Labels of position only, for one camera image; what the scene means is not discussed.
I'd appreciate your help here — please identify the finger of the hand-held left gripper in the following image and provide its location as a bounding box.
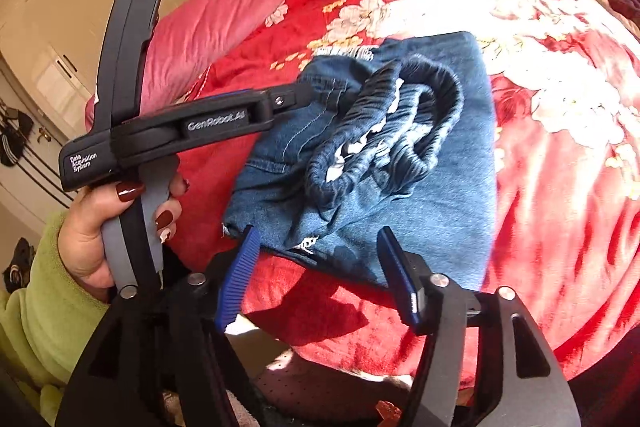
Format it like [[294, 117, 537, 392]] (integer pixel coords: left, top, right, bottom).
[[257, 81, 315, 124]]

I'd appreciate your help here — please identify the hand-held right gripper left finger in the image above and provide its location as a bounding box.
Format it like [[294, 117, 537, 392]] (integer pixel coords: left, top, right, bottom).
[[55, 224, 263, 427]]

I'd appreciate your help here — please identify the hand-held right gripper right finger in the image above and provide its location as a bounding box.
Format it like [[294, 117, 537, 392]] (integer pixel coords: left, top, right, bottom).
[[376, 227, 583, 427]]

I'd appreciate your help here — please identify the blue denim pants lace trim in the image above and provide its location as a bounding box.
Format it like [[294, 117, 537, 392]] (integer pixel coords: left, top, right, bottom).
[[221, 31, 499, 297]]

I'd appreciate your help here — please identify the person's left forearm green sleeve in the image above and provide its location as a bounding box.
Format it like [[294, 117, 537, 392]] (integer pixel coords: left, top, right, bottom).
[[0, 211, 112, 426]]

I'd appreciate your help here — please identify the person's left hand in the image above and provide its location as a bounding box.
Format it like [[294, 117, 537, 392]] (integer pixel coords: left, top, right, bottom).
[[59, 178, 192, 304]]

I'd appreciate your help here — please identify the pink quilt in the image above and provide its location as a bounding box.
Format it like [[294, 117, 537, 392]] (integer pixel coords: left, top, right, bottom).
[[84, 0, 372, 134]]

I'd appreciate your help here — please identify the black striped garment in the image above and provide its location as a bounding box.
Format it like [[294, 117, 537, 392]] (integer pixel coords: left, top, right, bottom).
[[0, 103, 37, 168]]

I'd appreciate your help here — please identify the cream wardrobe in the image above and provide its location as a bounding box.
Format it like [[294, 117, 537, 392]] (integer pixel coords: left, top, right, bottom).
[[0, 0, 222, 214]]

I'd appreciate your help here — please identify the red floral blanket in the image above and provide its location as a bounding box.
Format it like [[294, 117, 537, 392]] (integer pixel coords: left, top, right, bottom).
[[165, 0, 640, 385]]

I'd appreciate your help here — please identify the purple garment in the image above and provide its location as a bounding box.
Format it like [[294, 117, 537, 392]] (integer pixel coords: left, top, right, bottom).
[[594, 0, 640, 24]]

